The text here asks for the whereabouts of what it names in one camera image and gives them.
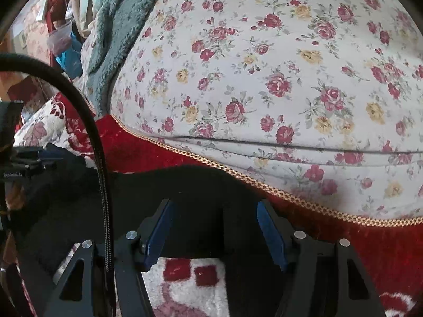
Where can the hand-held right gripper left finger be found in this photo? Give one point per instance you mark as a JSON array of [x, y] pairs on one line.
[[158, 237]]

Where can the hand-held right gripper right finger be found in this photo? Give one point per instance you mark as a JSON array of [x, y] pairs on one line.
[[271, 237]]

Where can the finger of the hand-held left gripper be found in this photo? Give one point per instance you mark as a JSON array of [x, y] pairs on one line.
[[39, 158]]

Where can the black pants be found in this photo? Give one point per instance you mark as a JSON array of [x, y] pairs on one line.
[[198, 198]]

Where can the red leaf-print plush blanket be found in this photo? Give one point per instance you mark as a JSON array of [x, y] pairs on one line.
[[132, 148]]

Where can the blue plastic bag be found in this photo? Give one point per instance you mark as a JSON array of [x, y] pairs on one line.
[[71, 61]]

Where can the clear plastic bag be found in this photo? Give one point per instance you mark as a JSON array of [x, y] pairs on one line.
[[59, 39]]

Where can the green fleece blanket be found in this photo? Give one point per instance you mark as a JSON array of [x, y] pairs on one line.
[[115, 23]]

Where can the beige curtain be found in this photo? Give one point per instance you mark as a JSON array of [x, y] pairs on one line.
[[82, 3]]

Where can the floral bed quilt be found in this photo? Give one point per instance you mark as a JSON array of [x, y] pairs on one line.
[[264, 72]]

